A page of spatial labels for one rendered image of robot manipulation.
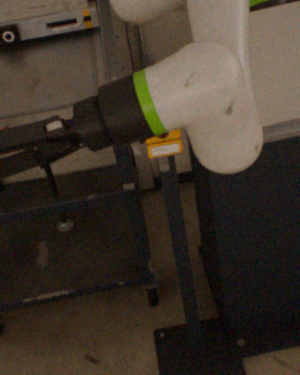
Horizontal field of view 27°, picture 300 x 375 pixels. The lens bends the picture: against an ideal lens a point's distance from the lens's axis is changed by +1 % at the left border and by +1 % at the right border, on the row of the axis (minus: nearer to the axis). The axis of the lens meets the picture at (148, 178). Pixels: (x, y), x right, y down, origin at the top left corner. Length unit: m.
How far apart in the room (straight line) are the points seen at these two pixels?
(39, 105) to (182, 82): 0.85
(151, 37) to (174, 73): 1.42
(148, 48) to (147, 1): 1.01
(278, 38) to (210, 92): 0.67
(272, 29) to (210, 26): 0.41
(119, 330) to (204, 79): 1.42
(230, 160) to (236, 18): 0.27
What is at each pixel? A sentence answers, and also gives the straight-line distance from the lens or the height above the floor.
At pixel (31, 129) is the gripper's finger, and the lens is 0.82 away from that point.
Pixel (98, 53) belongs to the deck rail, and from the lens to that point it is 1.80.
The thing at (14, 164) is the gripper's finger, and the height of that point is 1.08.
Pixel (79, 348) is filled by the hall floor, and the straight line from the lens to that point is 2.09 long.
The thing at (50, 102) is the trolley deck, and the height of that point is 0.85.
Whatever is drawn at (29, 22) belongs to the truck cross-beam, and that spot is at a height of 0.92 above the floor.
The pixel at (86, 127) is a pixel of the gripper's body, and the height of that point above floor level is 1.18.
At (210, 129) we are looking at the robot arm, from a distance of 0.84.
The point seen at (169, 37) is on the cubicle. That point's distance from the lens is 2.24.
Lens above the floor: 1.61
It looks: 37 degrees down
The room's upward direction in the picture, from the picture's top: 11 degrees counter-clockwise
